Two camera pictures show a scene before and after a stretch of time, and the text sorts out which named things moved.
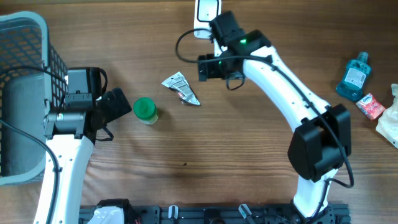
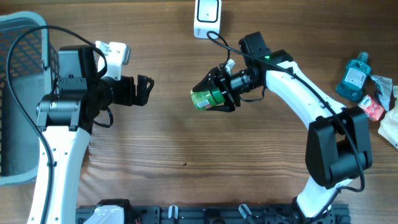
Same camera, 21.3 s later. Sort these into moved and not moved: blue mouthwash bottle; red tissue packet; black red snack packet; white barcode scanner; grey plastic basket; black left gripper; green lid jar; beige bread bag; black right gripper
Moved: green lid jar; black red snack packet; black right gripper; black left gripper
Not moved: beige bread bag; blue mouthwash bottle; red tissue packet; grey plastic basket; white barcode scanner
